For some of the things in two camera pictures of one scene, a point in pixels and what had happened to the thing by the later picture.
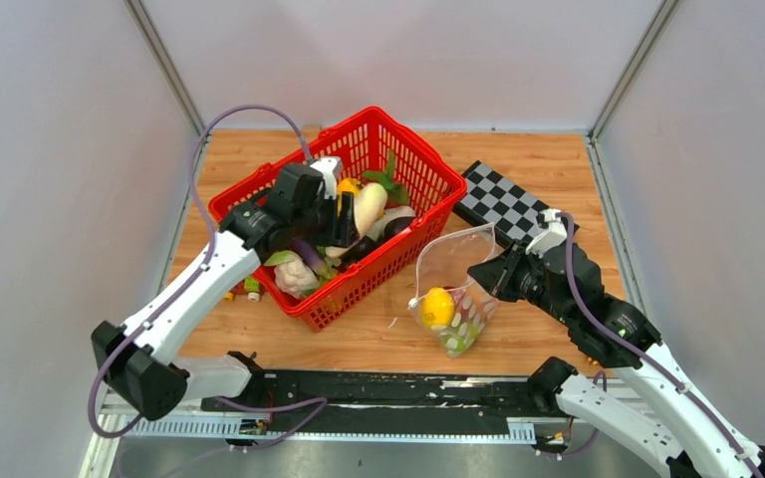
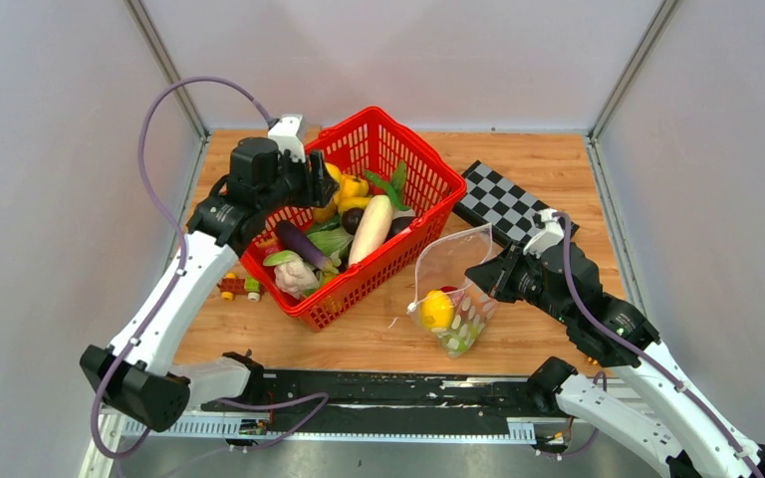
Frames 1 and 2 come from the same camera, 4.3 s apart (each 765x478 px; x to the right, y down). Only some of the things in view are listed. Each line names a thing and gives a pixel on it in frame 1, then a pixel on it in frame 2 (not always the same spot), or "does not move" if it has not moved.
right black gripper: [494, 275] does not move
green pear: [460, 342] does not move
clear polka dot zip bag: [454, 304] does not move
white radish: [370, 203] to [372, 229]
